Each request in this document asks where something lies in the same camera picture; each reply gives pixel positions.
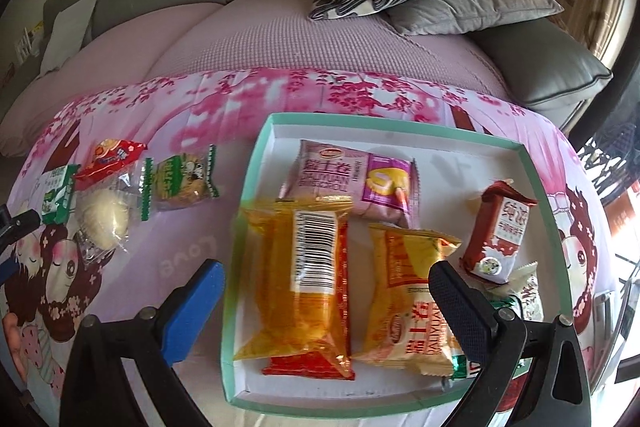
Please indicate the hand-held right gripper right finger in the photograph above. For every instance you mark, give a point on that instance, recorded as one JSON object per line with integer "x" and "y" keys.
{"x": 460, "y": 307}

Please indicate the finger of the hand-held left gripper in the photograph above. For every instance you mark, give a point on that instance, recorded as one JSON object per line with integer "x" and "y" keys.
{"x": 20, "y": 224}
{"x": 7, "y": 272}

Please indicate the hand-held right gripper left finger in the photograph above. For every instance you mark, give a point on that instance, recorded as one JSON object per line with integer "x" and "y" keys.
{"x": 195, "y": 302}

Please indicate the green edged cookie packet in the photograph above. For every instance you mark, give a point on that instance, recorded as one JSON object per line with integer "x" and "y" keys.
{"x": 182, "y": 179}
{"x": 461, "y": 363}

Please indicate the yellow swiss roll packet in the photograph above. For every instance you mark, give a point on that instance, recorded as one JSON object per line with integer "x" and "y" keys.
{"x": 400, "y": 297}

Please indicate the white snack packet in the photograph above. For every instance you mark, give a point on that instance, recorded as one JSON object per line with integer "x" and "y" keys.
{"x": 525, "y": 292}

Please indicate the red brown biscuit packet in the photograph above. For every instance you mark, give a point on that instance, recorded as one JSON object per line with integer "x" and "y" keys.
{"x": 500, "y": 227}

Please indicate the orange cake packet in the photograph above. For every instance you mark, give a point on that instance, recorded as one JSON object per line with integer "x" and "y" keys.
{"x": 285, "y": 307}

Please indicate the teal rimmed white tray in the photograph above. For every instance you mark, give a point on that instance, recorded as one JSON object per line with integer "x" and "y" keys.
{"x": 450, "y": 152}

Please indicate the purple swiss roll packet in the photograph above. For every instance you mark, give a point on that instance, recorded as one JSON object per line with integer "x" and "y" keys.
{"x": 330, "y": 177}

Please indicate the green snack packet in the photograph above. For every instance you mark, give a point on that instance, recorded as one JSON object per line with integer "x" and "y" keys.
{"x": 57, "y": 192}

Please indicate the clear packet with white bun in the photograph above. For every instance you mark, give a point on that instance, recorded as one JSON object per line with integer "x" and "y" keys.
{"x": 105, "y": 212}

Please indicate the red snack packet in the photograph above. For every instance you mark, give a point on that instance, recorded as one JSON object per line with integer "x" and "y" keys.
{"x": 110, "y": 157}

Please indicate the printed leaflets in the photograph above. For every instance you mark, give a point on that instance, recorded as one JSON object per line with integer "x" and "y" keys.
{"x": 30, "y": 42}

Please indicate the white paper sheet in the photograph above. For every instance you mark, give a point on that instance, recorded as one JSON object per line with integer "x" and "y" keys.
{"x": 70, "y": 32}

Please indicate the dark grey cushion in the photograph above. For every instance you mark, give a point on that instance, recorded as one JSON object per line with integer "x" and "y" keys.
{"x": 540, "y": 72}

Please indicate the grey pillow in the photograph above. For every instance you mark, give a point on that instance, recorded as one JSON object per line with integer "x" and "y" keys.
{"x": 475, "y": 12}

